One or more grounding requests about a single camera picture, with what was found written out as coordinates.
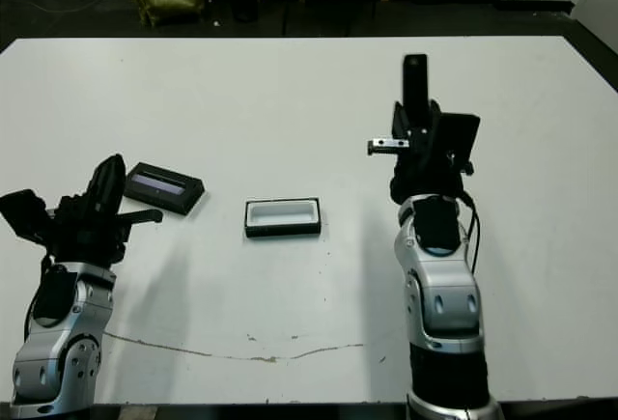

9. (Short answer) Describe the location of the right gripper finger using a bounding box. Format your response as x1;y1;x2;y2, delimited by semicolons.
391;99;412;140
424;98;443;132

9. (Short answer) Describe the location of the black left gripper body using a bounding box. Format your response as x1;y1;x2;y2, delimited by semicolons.
45;192;164;265

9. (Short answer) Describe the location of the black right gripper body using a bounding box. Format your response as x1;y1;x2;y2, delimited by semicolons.
365;127;475;205

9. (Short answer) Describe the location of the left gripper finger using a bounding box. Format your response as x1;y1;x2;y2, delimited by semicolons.
86;154;116;218
111;154;126;216

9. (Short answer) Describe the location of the slim black camera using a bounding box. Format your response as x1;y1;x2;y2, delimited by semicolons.
403;53;431;125

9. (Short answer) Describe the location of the black printed box lid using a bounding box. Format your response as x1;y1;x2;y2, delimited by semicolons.
123;161;207;217

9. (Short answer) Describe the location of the black box white insert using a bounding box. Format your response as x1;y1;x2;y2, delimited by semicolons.
244;196;323;239

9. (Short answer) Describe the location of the white door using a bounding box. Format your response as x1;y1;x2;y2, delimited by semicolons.
573;0;618;93

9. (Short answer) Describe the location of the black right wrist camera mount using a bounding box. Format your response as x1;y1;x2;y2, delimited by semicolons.
436;112;482;166

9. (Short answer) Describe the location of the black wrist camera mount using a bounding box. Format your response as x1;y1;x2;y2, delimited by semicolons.
436;112;482;166
0;188;50;247

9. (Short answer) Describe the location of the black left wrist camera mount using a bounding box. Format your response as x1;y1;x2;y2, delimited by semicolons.
0;188;50;247

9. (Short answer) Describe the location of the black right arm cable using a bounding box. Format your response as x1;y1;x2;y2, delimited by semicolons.
454;188;483;277

